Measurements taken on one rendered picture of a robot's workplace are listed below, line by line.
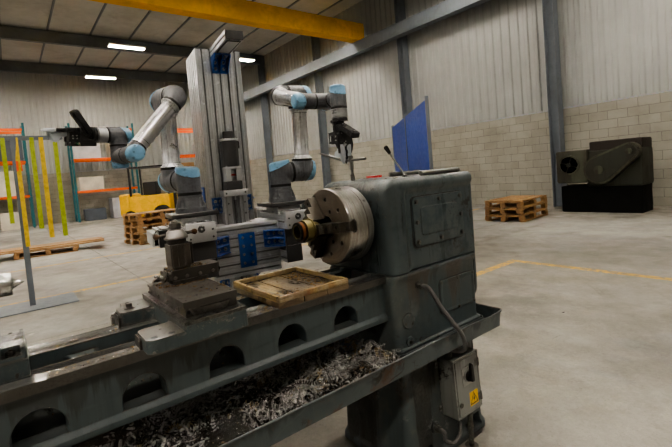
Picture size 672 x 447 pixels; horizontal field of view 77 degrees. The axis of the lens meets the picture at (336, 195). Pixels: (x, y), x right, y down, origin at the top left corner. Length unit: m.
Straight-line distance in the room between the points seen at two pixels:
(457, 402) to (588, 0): 11.02
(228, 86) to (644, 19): 10.31
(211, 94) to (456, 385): 1.89
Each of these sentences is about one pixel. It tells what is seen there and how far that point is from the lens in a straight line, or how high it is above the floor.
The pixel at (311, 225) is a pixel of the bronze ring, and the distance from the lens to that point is 1.65.
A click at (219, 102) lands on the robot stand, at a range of 2.47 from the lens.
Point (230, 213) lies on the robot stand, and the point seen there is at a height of 1.13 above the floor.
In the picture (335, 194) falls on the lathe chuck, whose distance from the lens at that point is 1.66.
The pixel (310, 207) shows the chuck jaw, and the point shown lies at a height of 1.17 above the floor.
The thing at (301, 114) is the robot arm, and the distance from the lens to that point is 2.40.
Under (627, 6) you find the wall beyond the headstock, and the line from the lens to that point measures 11.94.
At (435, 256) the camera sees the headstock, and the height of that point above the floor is 0.90.
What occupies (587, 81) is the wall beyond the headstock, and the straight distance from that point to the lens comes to 11.96.
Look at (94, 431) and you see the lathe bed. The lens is 1.37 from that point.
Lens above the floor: 1.30
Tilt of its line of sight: 3 degrees down
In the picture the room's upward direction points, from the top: 5 degrees counter-clockwise
